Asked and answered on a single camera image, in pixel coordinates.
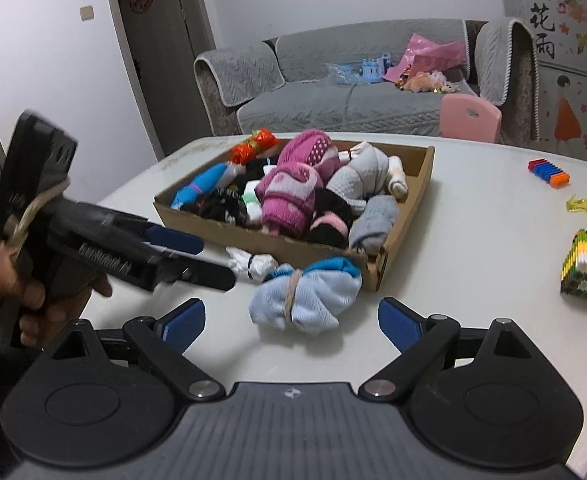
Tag white cloth black band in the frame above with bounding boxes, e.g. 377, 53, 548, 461
225, 247, 280, 283

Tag black sock bundle blue band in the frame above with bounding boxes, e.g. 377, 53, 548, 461
180, 188, 249, 228

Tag white cloth green band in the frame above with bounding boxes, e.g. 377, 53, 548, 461
242, 192, 262, 226

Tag light blue cloth bundle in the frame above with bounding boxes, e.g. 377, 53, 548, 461
249, 257, 363, 335

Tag pink fluffy towel bundle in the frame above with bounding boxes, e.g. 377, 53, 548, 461
254, 129, 341, 238

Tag black sock pink band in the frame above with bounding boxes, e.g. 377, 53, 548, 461
305, 188, 353, 249

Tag white waffle cloth bundle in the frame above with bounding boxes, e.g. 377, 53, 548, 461
326, 142, 408, 216

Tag grey sock bundle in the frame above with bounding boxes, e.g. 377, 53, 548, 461
348, 195, 399, 256

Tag person left hand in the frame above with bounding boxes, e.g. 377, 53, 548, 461
0, 243, 112, 349

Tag brown cardboard box tray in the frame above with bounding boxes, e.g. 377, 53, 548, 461
154, 136, 435, 292

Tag yellow plastic wrapper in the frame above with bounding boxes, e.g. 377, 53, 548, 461
566, 195, 587, 214

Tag red blue orange blocks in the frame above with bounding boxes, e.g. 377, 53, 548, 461
528, 158, 570, 188

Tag dark wooden door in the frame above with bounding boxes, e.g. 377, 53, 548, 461
117, 0, 214, 155

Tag plush toy pile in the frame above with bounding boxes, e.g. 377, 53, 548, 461
395, 70, 458, 93

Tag blue toy castle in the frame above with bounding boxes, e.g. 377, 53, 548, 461
357, 52, 392, 84

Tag grey covered sofa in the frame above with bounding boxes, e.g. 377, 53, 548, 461
194, 16, 540, 148

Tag pink plastic bag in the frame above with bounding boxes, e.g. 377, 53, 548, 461
382, 34, 468, 82

